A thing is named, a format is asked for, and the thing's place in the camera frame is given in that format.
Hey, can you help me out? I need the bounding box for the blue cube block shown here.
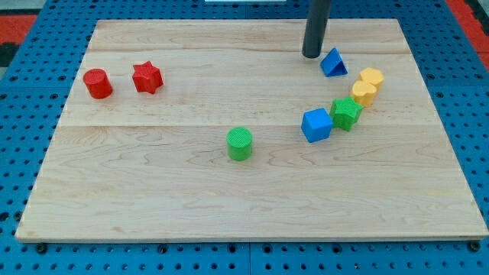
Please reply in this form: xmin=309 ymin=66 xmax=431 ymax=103
xmin=301 ymin=108 xmax=333 ymax=143

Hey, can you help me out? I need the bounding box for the red star block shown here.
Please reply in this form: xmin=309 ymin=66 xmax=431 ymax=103
xmin=132 ymin=61 xmax=164 ymax=94

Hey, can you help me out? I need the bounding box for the yellow heart block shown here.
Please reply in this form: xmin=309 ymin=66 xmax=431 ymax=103
xmin=351 ymin=80 xmax=377 ymax=107

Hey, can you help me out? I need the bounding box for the red cylinder block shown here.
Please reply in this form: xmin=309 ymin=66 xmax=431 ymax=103
xmin=83 ymin=68 xmax=113 ymax=99

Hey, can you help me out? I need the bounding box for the black cylindrical robot arm rod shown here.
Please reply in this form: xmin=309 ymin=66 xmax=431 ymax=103
xmin=302 ymin=0 xmax=332 ymax=59

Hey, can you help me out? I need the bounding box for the light wooden board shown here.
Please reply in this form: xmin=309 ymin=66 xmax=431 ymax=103
xmin=16 ymin=19 xmax=488 ymax=243

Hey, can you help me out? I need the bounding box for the blue triangular prism block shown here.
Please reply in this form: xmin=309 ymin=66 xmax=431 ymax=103
xmin=320 ymin=47 xmax=348 ymax=77

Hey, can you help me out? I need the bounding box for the green star block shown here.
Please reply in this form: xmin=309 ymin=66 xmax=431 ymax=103
xmin=329 ymin=96 xmax=364 ymax=131

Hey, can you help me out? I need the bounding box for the green cylinder block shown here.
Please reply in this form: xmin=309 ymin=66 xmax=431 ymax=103
xmin=226 ymin=127 xmax=253 ymax=161

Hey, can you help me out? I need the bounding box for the yellow hexagon block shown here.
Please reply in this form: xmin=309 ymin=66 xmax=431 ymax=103
xmin=358 ymin=67 xmax=385 ymax=90

